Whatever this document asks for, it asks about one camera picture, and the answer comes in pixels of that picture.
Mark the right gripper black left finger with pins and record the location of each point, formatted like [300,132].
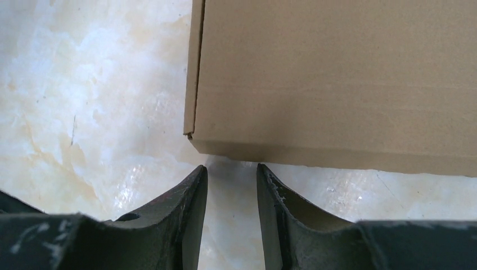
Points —
[166,232]

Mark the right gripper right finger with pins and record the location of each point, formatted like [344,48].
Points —
[296,234]

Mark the brown cardboard paper box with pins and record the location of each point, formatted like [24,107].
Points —
[385,85]

